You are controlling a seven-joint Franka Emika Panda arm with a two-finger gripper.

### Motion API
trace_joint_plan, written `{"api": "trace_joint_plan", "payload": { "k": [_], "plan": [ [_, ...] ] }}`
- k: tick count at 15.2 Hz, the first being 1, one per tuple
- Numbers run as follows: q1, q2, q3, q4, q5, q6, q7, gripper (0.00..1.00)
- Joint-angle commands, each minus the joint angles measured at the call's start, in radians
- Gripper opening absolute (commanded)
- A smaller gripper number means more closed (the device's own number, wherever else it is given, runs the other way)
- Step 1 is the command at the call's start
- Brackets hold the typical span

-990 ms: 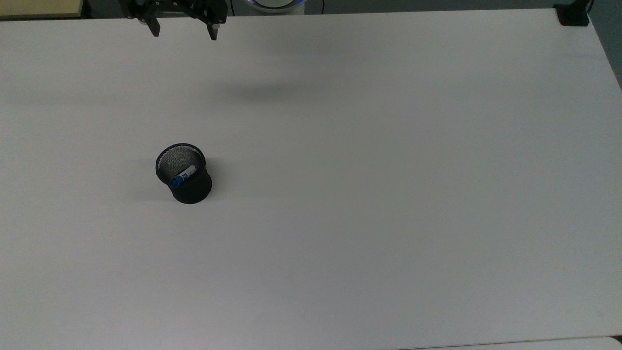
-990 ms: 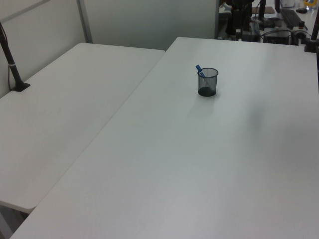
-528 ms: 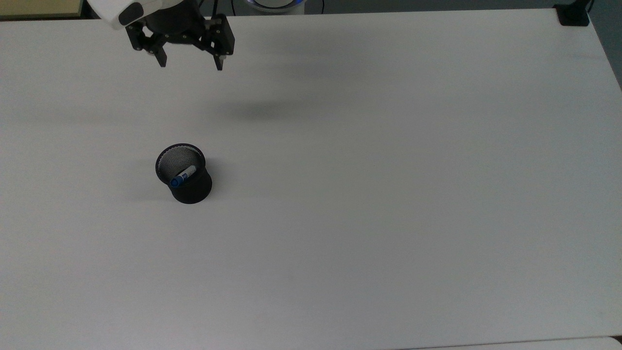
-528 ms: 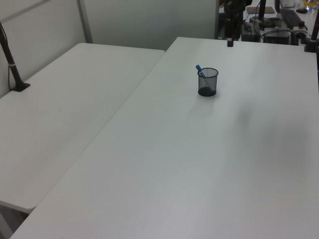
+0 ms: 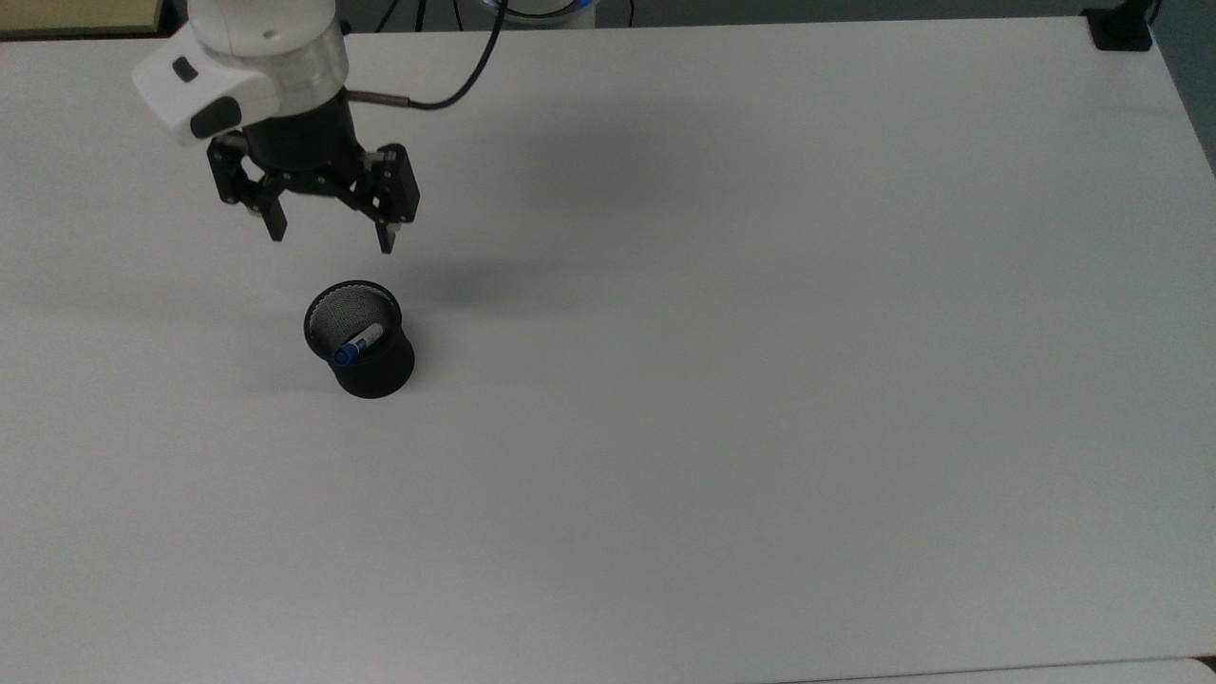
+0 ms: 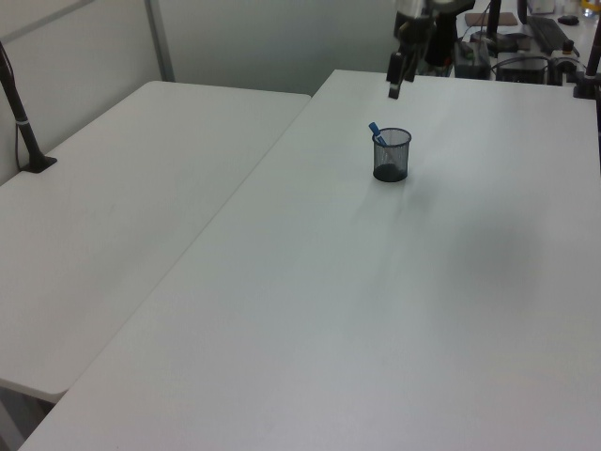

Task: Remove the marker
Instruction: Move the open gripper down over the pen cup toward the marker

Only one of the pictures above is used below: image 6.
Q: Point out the black computer mouse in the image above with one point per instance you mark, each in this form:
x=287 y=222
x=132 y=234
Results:
x=568 y=20

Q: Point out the black keyboard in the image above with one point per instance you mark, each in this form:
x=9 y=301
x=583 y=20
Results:
x=547 y=33

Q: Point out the black camera stand with clamp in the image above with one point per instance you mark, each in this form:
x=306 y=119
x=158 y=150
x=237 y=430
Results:
x=590 y=66

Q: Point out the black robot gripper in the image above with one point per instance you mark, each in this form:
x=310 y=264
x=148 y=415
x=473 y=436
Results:
x=412 y=30

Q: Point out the grey partition post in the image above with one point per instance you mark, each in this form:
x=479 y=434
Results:
x=159 y=42

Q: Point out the black camera stand with base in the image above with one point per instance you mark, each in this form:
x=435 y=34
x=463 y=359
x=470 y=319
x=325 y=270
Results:
x=21 y=122

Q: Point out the black equipment box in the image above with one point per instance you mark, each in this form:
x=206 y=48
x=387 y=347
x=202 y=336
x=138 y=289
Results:
x=523 y=68

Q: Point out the grey electronics box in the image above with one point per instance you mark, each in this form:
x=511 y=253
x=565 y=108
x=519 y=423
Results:
x=472 y=58

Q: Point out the blue and white marker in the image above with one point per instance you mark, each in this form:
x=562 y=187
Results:
x=374 y=129

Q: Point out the white adjacent table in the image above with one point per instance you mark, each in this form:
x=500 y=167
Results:
x=117 y=211

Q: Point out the brown desk pad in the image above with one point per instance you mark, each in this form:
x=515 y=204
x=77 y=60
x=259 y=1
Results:
x=504 y=19

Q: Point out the black mesh pen cup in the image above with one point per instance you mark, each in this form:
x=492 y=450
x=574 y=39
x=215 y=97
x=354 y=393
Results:
x=392 y=173

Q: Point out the black monitor stand pole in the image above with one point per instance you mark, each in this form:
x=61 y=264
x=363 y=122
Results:
x=493 y=21

